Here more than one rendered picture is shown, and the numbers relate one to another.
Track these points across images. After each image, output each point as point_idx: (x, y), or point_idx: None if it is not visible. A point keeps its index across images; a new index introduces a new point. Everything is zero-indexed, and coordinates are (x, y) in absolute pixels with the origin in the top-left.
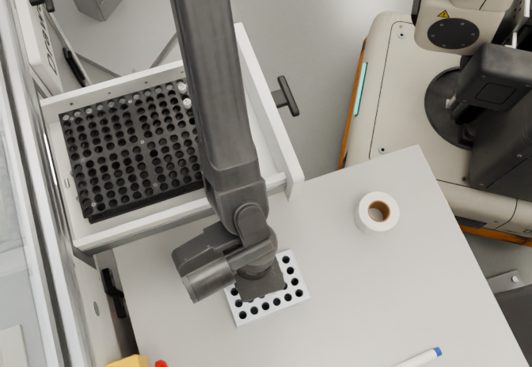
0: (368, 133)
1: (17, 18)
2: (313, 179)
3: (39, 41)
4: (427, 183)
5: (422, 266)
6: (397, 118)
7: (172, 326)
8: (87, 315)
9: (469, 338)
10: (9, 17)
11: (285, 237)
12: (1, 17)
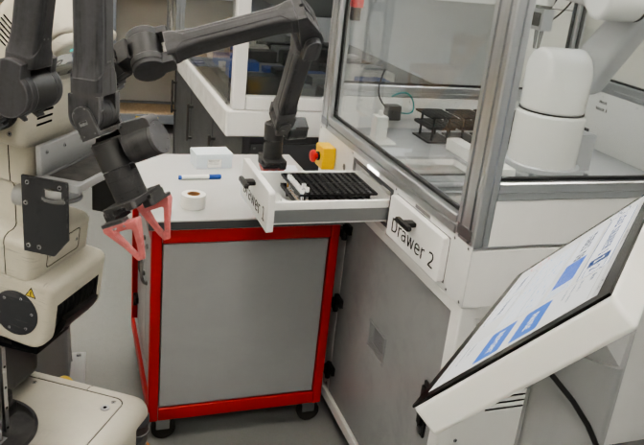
0: (112, 421)
1: (411, 201)
2: (225, 219)
3: (399, 209)
4: (152, 210)
5: (172, 194)
6: (73, 430)
7: None
8: (344, 149)
9: (160, 179)
10: (407, 177)
11: (247, 207)
12: (411, 176)
